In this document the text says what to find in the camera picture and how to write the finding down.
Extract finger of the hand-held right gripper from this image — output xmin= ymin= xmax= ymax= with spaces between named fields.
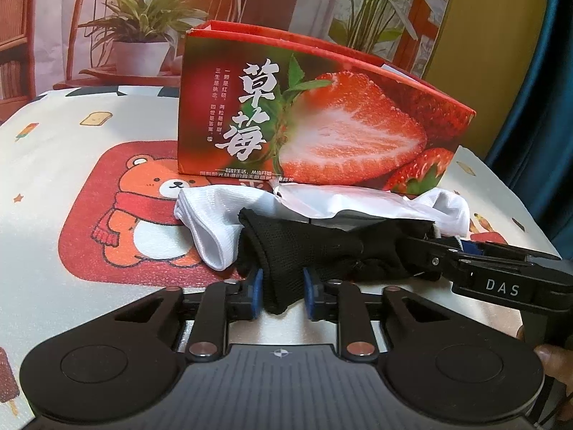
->
xmin=460 ymin=239 xmax=561 ymax=261
xmin=400 ymin=234 xmax=476 ymax=284

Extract red strawberry print box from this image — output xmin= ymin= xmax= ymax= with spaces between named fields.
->
xmin=176 ymin=21 xmax=476 ymax=196

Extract printed blanket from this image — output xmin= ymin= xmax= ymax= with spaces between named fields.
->
xmin=0 ymin=84 xmax=565 ymax=430

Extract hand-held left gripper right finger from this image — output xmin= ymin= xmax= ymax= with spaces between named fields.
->
xmin=302 ymin=269 xmax=433 ymax=362

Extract blue curtain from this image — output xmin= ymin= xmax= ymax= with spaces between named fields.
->
xmin=485 ymin=0 xmax=573 ymax=270

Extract black sock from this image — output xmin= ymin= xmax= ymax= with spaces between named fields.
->
xmin=236 ymin=207 xmax=437 ymax=315

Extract wall poster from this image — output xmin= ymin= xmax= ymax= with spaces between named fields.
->
xmin=0 ymin=0 xmax=459 ymax=105

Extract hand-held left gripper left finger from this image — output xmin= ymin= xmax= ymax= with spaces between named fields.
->
xmin=114 ymin=269 xmax=266 ymax=362

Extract white sock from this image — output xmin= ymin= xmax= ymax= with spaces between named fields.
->
xmin=174 ymin=185 xmax=280 ymax=272
xmin=416 ymin=188 xmax=472 ymax=239

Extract person's right hand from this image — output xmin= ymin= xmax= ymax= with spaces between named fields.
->
xmin=516 ymin=326 xmax=573 ymax=396

